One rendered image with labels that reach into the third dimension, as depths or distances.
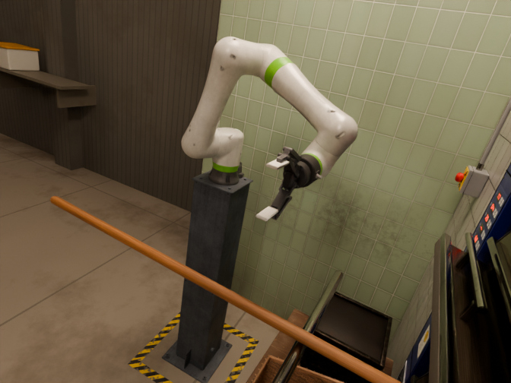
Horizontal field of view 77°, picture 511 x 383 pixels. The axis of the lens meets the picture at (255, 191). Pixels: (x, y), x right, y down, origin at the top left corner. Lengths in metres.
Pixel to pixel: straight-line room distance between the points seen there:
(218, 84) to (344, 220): 1.20
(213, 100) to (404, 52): 1.02
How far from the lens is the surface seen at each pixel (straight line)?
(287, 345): 1.65
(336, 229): 2.06
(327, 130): 1.00
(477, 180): 1.53
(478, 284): 0.75
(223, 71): 1.16
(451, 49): 1.84
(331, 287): 1.05
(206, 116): 1.27
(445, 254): 0.88
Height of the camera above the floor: 1.79
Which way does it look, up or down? 24 degrees down
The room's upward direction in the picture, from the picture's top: 11 degrees clockwise
